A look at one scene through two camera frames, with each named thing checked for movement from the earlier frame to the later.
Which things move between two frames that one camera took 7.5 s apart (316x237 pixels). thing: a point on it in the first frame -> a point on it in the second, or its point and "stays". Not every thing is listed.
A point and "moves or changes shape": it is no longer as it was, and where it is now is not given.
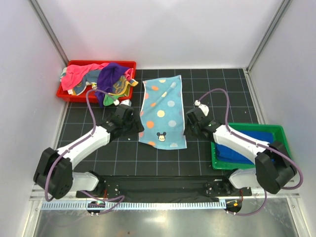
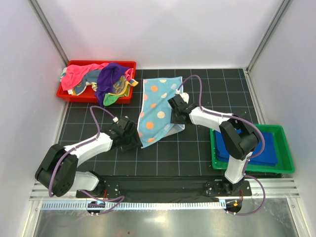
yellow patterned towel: (121, 87) stays
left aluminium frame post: (49, 30) stays
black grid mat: (224, 96) stays
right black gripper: (187, 130) -> (174, 120)
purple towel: (106, 74) stays
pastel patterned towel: (162, 114) moves or changes shape
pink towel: (73, 74) stays
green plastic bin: (279, 136) stays
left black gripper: (137, 126) -> (135, 142)
